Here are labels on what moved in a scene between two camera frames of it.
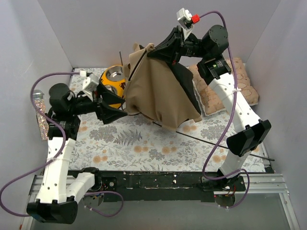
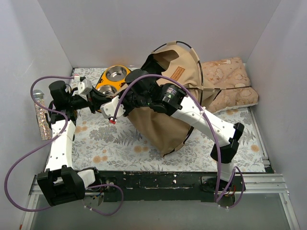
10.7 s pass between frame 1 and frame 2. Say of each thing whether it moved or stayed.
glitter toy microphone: stayed
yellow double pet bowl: stayed
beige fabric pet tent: moved
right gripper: moved
